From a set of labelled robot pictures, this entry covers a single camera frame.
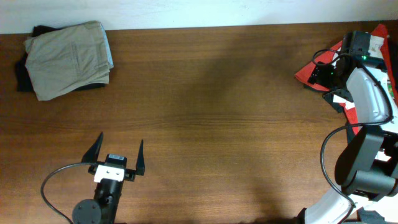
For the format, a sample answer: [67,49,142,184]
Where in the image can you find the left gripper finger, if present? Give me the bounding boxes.
[136,139,146,175]
[81,132,103,163]

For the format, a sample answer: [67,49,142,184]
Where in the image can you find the khaki shorts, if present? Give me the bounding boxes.
[24,21,114,101]

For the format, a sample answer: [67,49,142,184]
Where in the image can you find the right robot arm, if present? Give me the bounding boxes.
[295,25,397,223]

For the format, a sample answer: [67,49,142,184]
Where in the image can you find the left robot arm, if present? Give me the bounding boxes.
[72,134,145,224]

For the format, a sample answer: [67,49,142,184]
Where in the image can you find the white shirt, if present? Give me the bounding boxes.
[369,35,384,60]

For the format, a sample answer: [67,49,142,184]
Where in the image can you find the black garment under pile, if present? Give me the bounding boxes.
[295,39,397,143]

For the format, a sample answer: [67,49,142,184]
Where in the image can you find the folded black garment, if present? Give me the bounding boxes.
[14,25,106,92]

